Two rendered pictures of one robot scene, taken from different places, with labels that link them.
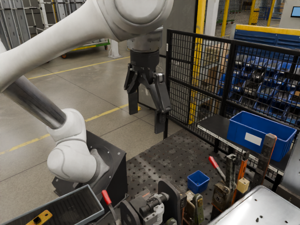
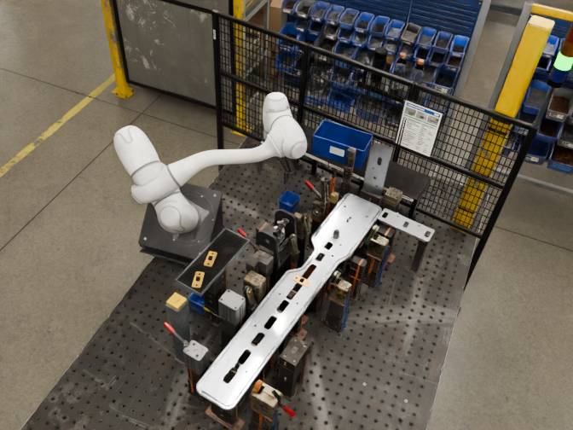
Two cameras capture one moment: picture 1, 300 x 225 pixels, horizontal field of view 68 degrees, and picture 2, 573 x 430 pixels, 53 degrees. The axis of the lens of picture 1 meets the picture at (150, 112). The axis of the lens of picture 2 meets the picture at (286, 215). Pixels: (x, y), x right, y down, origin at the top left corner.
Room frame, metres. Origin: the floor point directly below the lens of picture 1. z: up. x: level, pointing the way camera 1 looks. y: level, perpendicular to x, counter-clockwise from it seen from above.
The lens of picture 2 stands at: (-1.14, 0.77, 3.17)
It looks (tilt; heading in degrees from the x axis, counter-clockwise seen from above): 46 degrees down; 334
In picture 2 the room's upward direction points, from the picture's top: 4 degrees clockwise
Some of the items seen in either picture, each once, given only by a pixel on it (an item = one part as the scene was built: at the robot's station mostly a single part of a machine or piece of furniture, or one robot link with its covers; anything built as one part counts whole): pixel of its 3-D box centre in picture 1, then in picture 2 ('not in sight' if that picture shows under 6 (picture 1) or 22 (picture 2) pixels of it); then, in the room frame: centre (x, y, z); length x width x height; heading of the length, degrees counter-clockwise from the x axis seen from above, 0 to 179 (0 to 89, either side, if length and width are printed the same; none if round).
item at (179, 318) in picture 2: not in sight; (181, 331); (0.30, 0.55, 0.92); 0.08 x 0.08 x 0.44; 36
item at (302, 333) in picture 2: not in sight; (292, 311); (0.26, 0.02, 0.84); 0.17 x 0.06 x 0.29; 36
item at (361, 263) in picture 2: not in sight; (355, 279); (0.33, -0.36, 0.84); 0.11 x 0.08 x 0.29; 36
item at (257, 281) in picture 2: not in sight; (254, 303); (0.34, 0.18, 0.89); 0.13 x 0.11 x 0.38; 36
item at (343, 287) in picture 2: not in sight; (337, 305); (0.20, -0.19, 0.87); 0.12 x 0.09 x 0.35; 36
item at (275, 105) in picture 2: not in sight; (276, 113); (0.56, 0.01, 1.80); 0.13 x 0.11 x 0.16; 0
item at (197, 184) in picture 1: (197, 183); (288, 203); (1.03, -0.30, 0.74); 0.11 x 0.10 x 0.09; 126
